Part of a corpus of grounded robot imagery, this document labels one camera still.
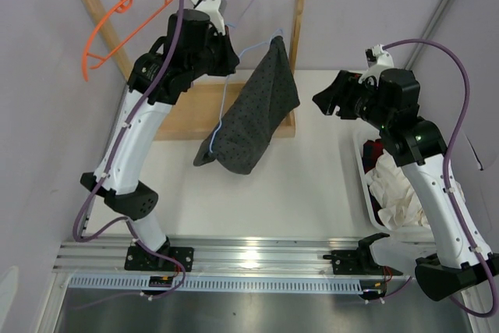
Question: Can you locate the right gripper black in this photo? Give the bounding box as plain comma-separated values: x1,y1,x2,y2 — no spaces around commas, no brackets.
313,70,393,131

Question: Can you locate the light blue wire hanger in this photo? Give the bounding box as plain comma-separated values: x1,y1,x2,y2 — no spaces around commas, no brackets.
208,27,284,154

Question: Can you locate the dark grey dotted skirt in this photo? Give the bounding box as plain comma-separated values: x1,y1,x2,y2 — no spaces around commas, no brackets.
193,36,300,175

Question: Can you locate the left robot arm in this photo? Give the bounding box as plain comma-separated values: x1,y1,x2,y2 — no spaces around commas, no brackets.
80,9,239,271

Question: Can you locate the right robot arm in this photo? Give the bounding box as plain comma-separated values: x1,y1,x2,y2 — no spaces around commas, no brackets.
313,68,498,301

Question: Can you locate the orange plastic hanger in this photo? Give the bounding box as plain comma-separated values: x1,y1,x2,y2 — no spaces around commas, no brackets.
81,0,175,81

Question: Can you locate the white plastic basket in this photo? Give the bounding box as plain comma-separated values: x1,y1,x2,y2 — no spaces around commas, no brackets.
352,127,433,240

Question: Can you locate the wooden clothes rack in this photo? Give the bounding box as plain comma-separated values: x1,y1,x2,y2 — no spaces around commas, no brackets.
65,0,311,142

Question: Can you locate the red plaid cloth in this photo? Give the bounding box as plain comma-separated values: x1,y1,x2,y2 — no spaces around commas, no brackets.
361,139,384,173

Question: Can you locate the white crumpled cloth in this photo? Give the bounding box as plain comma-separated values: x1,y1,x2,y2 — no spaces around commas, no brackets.
365,151,430,231

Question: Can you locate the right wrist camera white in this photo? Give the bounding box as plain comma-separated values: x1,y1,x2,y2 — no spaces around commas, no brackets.
363,44,395,78

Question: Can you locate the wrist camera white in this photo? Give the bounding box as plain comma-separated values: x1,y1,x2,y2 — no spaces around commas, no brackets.
363,44,395,78
190,0,226,35

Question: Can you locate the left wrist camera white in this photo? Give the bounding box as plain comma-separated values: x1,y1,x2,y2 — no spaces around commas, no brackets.
190,0,226,35

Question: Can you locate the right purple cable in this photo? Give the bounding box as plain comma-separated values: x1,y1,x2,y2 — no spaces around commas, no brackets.
360,38,499,318

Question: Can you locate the aluminium mounting rail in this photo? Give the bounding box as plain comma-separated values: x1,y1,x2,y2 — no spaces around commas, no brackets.
52,233,479,282

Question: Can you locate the white slotted cable duct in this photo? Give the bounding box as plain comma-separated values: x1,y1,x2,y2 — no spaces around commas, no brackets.
69,274,363,295

